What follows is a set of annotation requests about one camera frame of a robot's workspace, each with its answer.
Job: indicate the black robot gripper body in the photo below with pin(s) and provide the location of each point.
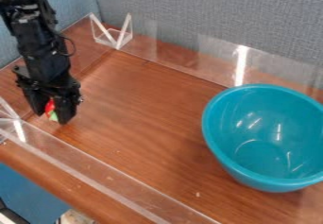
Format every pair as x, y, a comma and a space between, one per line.
44, 76

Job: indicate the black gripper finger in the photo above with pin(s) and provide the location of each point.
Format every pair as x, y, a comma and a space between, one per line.
37, 98
65, 107

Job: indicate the red toy strawberry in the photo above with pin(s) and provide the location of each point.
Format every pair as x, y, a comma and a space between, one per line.
50, 110

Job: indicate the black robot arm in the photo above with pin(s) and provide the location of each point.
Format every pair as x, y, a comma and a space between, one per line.
30, 21

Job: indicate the blue plastic bowl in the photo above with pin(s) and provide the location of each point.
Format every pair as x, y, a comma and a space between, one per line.
263, 130

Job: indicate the clear acrylic front barrier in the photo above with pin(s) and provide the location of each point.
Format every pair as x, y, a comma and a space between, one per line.
36, 153

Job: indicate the clear acrylic barrier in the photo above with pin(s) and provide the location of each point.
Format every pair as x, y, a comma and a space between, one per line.
221, 62
36, 153

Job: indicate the clear acrylic back barrier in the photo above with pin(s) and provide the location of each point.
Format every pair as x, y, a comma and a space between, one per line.
221, 62

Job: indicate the clear acrylic corner bracket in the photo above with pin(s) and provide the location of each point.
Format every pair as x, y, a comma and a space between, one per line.
109, 36

